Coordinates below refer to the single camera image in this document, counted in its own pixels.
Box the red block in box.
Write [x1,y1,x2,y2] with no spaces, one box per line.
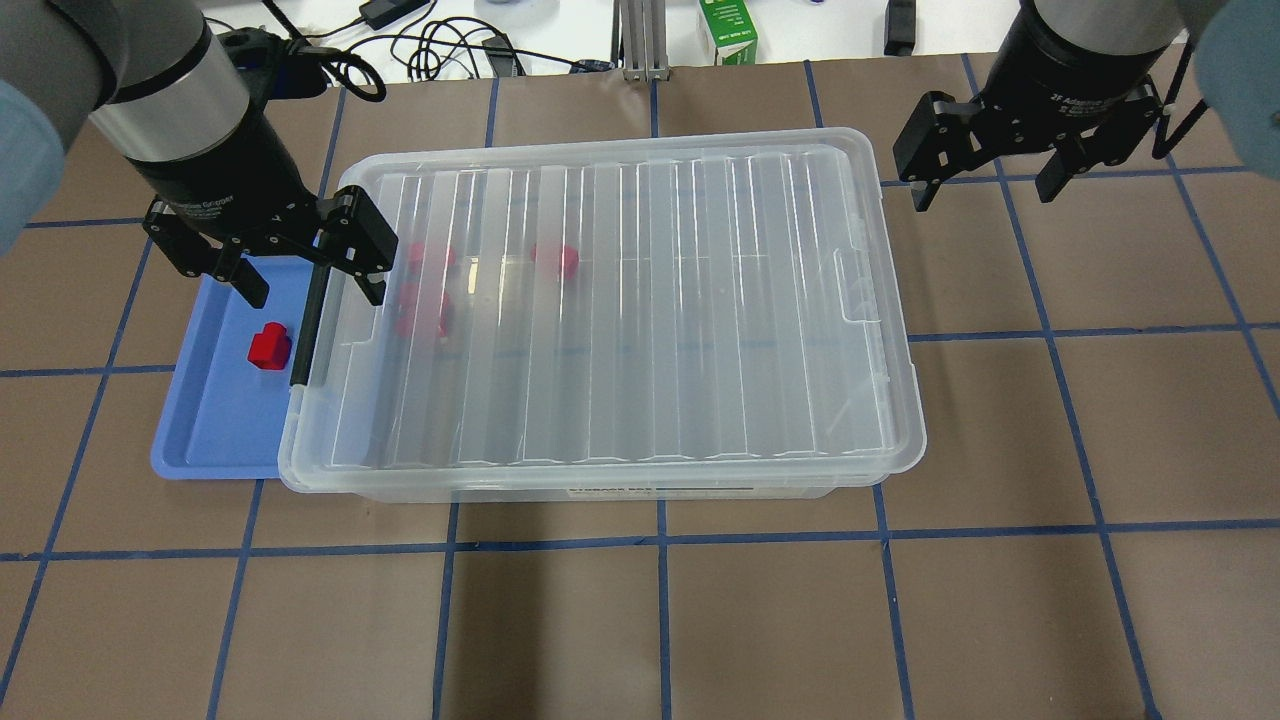
[407,242,457,275]
[529,242,580,282]
[392,283,452,340]

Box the black power adapter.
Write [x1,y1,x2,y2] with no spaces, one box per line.
[358,0,433,29]

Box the clear plastic storage box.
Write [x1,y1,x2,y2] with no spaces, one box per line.
[291,140,901,503]

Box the clear plastic box lid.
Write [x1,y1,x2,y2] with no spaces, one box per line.
[276,128,927,493]

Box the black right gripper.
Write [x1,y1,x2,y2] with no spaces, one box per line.
[893,85,1164,211]

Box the green white carton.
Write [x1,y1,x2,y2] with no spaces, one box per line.
[696,0,760,67]

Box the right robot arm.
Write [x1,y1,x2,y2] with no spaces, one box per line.
[893,1,1279,211]

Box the red block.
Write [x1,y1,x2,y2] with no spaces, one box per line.
[246,322,292,372]
[407,242,457,275]
[529,242,580,282]
[392,283,452,340]

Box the blue plastic tray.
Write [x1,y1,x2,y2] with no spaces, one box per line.
[150,258,314,480]

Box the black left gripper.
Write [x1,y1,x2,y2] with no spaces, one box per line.
[143,150,399,309]

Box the aluminium frame post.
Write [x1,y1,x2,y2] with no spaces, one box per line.
[611,0,669,82]

